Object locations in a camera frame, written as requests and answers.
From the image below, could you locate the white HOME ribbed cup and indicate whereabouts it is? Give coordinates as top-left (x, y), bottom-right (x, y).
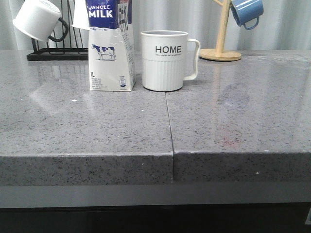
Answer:
top-left (140, 30), bottom-right (201, 92)

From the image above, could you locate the white blue milk carton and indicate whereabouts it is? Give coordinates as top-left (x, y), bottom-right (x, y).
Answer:
top-left (86, 0), bottom-right (136, 91)

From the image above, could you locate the wooden mug tree stand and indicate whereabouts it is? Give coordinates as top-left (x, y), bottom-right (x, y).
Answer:
top-left (199, 0), bottom-right (242, 62)

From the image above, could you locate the blue enamel mug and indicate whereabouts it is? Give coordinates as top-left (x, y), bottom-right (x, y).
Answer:
top-left (230, 0), bottom-right (264, 30)

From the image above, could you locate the black wire mug rack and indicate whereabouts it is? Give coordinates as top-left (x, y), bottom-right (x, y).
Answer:
top-left (27, 0), bottom-right (88, 61)

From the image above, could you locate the white mug black handle right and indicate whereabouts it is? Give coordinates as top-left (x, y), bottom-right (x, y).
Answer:
top-left (71, 0), bottom-right (89, 31)

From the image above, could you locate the white mug black handle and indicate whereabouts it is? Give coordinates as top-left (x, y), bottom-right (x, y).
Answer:
top-left (12, 0), bottom-right (69, 42)
top-left (71, 0), bottom-right (89, 31)

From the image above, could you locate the white mug black handle left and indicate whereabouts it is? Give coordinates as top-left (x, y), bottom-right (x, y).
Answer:
top-left (12, 0), bottom-right (69, 42)

